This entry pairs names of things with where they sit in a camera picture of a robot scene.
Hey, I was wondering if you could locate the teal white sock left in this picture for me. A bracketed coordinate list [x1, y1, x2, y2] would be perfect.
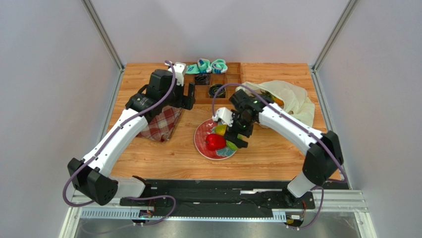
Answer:
[186, 58, 212, 74]

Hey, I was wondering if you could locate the black yellow cable coil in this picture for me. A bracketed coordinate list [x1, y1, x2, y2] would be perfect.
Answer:
[209, 83, 227, 99]

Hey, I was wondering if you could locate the white slotted cable duct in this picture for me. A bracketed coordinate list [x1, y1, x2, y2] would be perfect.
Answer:
[80, 208, 287, 223]

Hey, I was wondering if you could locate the aluminium frame post left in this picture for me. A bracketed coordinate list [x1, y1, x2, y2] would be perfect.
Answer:
[81, 0, 125, 71]

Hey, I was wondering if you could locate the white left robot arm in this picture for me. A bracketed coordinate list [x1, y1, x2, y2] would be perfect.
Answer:
[62, 62, 195, 206]

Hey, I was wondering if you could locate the translucent white plastic bag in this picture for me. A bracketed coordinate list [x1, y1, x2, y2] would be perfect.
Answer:
[243, 80, 316, 127]

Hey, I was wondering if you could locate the teal white sock right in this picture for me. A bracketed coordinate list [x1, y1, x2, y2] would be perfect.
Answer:
[211, 59, 228, 74]

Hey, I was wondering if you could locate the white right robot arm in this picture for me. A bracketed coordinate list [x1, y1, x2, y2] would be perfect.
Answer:
[212, 90, 344, 199]

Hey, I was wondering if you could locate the red fake bell pepper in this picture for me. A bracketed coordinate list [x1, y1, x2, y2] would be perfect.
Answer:
[205, 133, 226, 151]

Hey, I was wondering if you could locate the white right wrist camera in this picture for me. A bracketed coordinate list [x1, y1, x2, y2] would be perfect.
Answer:
[212, 107, 234, 127]

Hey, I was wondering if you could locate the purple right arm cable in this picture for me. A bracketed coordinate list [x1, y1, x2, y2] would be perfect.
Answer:
[211, 83, 349, 231]

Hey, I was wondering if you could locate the yellow fake mango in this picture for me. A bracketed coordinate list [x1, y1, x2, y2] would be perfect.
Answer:
[214, 124, 227, 136]

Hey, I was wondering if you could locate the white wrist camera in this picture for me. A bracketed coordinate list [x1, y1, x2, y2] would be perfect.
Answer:
[212, 107, 234, 127]
[173, 62, 187, 86]

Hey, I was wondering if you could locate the aluminium frame post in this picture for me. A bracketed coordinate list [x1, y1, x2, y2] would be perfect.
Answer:
[312, 0, 360, 72]
[81, 0, 125, 71]

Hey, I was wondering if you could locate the aluminium frame post right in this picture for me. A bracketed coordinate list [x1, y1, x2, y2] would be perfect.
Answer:
[312, 0, 360, 72]

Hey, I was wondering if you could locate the red and teal plate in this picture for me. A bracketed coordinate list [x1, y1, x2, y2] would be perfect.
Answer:
[194, 119, 239, 161]

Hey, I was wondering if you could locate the red plaid cloth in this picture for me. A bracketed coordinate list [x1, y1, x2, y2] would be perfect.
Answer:
[136, 106, 183, 142]

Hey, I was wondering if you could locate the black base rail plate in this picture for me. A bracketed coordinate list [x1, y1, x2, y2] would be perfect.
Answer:
[119, 179, 318, 217]

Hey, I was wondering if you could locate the fake pineapple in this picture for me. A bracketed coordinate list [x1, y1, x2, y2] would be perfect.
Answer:
[260, 89, 284, 109]

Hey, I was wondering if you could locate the teal white sock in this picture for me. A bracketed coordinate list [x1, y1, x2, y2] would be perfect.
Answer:
[211, 59, 228, 74]
[186, 58, 212, 74]

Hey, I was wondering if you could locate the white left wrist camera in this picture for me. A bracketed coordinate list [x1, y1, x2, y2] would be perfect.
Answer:
[173, 62, 187, 86]

